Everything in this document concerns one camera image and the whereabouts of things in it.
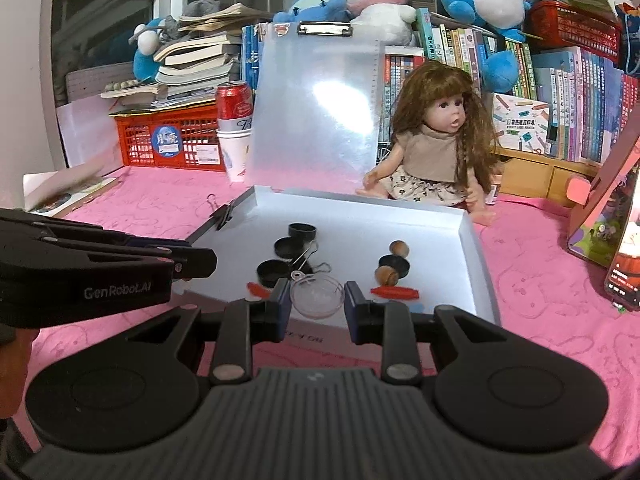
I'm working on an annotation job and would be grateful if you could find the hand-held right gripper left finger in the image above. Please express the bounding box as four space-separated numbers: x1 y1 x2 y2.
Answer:
125 277 293 386

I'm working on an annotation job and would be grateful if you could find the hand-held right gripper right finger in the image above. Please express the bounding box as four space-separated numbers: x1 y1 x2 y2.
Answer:
344 281 506 386

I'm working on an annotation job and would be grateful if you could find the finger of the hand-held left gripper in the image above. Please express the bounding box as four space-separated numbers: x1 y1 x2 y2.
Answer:
0 208 193 250
0 227 218 281

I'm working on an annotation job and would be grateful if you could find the clear glass dish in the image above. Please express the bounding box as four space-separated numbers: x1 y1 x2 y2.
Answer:
290 276 346 320

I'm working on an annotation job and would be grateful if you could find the white shallow cardboard box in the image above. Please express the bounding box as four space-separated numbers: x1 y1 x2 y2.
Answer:
172 185 502 356

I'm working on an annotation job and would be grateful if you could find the small black binder clip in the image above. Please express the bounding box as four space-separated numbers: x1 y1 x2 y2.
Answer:
205 194 238 231

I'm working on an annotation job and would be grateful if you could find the red plastic crate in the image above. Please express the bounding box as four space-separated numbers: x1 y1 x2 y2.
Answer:
112 105 226 173

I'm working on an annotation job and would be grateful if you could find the open notebook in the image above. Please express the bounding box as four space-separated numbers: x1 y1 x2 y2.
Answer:
22 167 118 218

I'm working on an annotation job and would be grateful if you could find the white paper cup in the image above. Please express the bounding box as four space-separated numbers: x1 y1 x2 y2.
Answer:
216 127 253 183

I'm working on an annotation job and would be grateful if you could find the white paper sheet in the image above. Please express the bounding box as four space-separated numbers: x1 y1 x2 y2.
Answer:
55 97 123 171

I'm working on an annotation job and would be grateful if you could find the red soda can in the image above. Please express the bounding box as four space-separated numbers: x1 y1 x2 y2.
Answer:
216 81 255 133

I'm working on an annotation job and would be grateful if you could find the brown haired baby doll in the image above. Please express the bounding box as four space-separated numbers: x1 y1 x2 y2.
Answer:
356 60 503 226

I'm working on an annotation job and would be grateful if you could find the white grid board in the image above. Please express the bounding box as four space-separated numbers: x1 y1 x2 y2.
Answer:
65 62 136 106

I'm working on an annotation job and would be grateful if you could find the pile of books and magazines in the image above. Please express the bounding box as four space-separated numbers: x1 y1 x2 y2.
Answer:
100 2 281 111

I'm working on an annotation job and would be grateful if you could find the translucent plastic clipboard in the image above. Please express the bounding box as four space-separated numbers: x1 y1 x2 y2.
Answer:
247 21 386 193

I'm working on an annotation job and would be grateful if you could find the pink bunny print blanket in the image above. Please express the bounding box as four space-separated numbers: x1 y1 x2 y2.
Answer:
20 165 640 471

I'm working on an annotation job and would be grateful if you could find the wooden desk organiser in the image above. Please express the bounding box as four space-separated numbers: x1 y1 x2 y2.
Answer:
492 147 601 208

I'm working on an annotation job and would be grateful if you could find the grey plush toy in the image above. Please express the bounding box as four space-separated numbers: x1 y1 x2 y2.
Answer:
180 0 221 18

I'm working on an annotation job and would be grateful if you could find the pocket label printer box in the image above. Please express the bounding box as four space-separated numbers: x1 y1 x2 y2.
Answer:
490 92 551 156

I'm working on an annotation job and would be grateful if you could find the pink cardboard phone stand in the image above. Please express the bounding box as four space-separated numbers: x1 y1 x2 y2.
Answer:
566 107 640 268

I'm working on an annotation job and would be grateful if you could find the smartphone with lit screen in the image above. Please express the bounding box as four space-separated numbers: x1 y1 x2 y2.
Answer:
603 210 640 311

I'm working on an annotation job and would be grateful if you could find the small blue plush toy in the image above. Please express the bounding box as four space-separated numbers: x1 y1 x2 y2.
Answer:
272 0 351 26

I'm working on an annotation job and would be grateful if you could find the row of shelved books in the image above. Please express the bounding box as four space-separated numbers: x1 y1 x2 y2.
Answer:
240 7 640 166

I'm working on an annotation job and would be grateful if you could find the red plastic basket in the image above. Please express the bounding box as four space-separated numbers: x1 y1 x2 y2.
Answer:
525 0 623 61

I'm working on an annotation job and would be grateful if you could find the blue cardboard box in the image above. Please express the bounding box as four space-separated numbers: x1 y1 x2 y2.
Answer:
617 2 640 78

